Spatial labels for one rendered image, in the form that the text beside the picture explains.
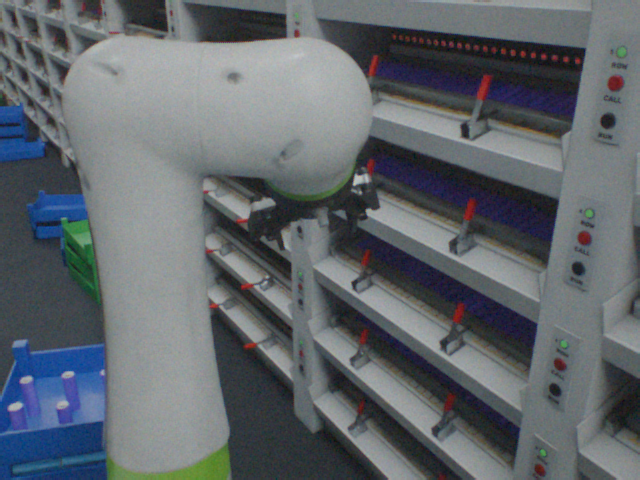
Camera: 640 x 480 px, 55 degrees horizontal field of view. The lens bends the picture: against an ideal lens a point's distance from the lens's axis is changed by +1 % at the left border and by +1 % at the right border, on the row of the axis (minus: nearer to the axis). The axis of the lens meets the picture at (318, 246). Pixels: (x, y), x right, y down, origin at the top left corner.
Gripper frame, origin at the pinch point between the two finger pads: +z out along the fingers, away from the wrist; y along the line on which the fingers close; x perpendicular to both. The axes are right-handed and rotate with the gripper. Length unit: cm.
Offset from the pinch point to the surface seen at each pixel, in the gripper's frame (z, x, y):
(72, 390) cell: 17.5, -11.1, -41.8
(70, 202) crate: 198, 94, -102
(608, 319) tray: 0.7, -21.1, 33.1
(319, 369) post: 79, -15, -5
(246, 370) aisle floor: 111, -9, -27
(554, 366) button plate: 10.2, -25.4, 27.9
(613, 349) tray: 2.3, -24.8, 33.1
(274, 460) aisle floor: 82, -34, -21
